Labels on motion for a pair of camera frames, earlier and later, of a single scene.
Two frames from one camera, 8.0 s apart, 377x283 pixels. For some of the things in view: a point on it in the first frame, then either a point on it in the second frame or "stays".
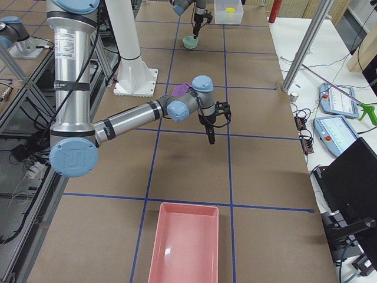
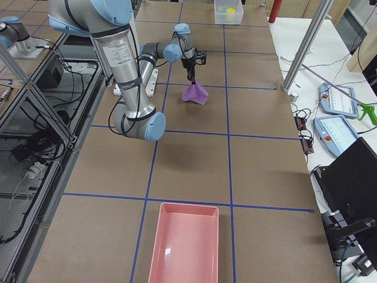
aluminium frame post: [307, 44] stays
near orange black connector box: [307, 145] stays
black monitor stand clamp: [342, 244] stays
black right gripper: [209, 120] -> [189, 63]
